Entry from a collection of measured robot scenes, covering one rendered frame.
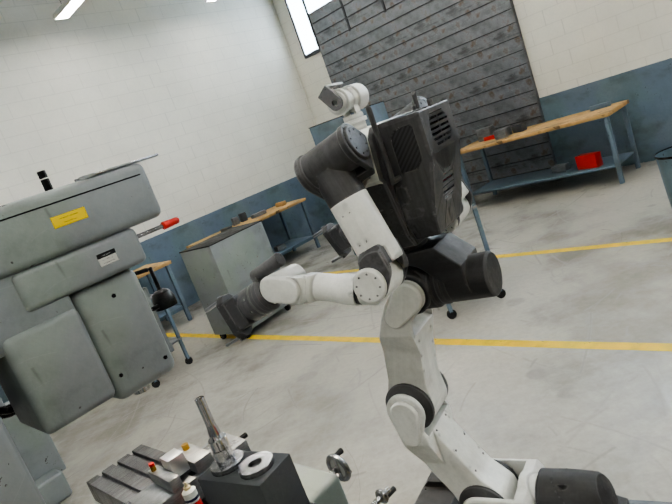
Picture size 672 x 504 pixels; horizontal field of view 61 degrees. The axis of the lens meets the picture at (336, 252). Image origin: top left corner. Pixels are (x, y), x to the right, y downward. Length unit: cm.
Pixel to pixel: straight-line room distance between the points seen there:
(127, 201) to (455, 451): 113
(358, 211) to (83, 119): 798
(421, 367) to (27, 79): 793
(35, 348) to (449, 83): 841
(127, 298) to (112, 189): 30
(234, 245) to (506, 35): 492
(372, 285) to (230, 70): 946
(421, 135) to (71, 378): 103
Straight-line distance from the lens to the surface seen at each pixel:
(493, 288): 142
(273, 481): 144
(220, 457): 152
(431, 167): 130
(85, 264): 160
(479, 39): 910
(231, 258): 626
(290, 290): 132
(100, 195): 163
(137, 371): 168
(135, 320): 167
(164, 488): 189
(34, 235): 156
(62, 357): 158
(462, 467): 173
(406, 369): 161
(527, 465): 181
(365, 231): 121
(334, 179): 122
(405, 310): 147
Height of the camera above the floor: 179
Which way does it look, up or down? 12 degrees down
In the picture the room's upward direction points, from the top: 20 degrees counter-clockwise
